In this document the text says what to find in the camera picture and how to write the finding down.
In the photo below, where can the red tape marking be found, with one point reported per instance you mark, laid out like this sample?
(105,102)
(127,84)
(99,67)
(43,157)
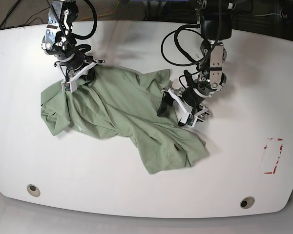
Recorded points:
(271,155)

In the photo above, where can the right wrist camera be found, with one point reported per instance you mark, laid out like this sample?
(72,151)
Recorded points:
(69,86)

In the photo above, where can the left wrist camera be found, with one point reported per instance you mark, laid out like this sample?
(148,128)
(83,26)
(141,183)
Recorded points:
(188,119)

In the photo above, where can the left table grommet hole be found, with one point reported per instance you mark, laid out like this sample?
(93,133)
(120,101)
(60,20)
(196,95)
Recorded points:
(33,190)

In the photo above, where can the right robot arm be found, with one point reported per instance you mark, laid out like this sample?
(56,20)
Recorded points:
(60,42)

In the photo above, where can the right table grommet hole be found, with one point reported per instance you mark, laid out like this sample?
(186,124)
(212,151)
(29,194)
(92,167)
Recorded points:
(247,202)

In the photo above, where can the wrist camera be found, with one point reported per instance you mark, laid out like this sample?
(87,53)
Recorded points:
(188,119)
(69,86)

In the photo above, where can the green t-shirt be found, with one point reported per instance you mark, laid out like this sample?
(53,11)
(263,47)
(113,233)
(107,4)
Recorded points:
(120,102)

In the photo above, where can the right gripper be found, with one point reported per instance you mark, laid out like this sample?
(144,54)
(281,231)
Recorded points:
(69,68)

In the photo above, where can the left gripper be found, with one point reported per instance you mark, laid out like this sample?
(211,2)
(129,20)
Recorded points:
(187,100)

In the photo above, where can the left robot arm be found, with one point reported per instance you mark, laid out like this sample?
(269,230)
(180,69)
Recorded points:
(214,26)

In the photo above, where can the table grommet hole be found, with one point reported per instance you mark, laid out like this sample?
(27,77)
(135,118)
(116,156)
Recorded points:
(247,202)
(33,190)

